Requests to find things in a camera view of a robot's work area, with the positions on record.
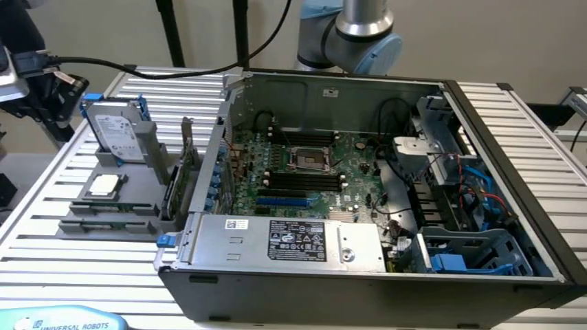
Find silver power supply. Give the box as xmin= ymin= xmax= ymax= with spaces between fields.
xmin=175 ymin=214 xmax=386 ymax=274

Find metal drive cage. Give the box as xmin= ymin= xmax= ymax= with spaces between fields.
xmin=409 ymin=95 xmax=478 ymax=185

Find blue data wire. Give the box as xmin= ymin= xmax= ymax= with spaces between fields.
xmin=461 ymin=164 xmax=494 ymax=230

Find green motherboard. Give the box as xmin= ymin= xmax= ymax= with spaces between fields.
xmin=222 ymin=129 xmax=400 ymax=223

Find blue plastic disk bay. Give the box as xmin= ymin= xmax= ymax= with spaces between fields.
xmin=413 ymin=225 xmax=536 ymax=277

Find silver chipset heatsink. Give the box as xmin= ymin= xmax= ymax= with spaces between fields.
xmin=326 ymin=210 xmax=360 ymax=223

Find black camera cable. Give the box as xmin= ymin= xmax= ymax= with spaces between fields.
xmin=11 ymin=0 xmax=294 ymax=80

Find short black wire loop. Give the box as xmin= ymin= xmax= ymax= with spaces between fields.
xmin=254 ymin=109 xmax=277 ymax=131

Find black looped power wire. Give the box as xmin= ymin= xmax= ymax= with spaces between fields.
xmin=376 ymin=97 xmax=414 ymax=140

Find silver CPU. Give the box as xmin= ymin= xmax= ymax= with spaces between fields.
xmin=87 ymin=174 xmax=123 ymax=194

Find hard disk in blue carrier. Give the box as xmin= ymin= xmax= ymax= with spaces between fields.
xmin=79 ymin=93 xmax=153 ymax=163

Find long black expansion slot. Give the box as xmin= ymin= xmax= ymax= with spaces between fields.
xmin=256 ymin=188 xmax=308 ymax=199

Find black stand pole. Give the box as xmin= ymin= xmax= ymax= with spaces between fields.
xmin=153 ymin=0 xmax=186 ymax=68
xmin=230 ymin=0 xmax=252 ymax=69

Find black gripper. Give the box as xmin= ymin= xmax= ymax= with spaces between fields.
xmin=25 ymin=70 xmax=89 ymax=142

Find graphics card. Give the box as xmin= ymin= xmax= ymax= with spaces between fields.
xmin=161 ymin=115 xmax=204 ymax=221

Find red data wire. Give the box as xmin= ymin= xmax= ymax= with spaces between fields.
xmin=473 ymin=192 xmax=510 ymax=216

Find grey parts rack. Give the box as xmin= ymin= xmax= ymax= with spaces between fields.
xmin=57 ymin=120 xmax=204 ymax=242

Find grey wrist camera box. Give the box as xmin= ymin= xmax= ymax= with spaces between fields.
xmin=0 ymin=46 xmax=29 ymax=102

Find black open PC case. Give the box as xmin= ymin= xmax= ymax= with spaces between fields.
xmin=157 ymin=69 xmax=587 ymax=328

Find CPU socket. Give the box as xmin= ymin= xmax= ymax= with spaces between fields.
xmin=284 ymin=145 xmax=336 ymax=173

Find green RAM stick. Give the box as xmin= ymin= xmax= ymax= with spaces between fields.
xmin=69 ymin=202 xmax=155 ymax=213
xmin=77 ymin=221 xmax=147 ymax=232

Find metal side table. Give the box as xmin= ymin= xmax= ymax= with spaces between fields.
xmin=552 ymin=85 xmax=587 ymax=140

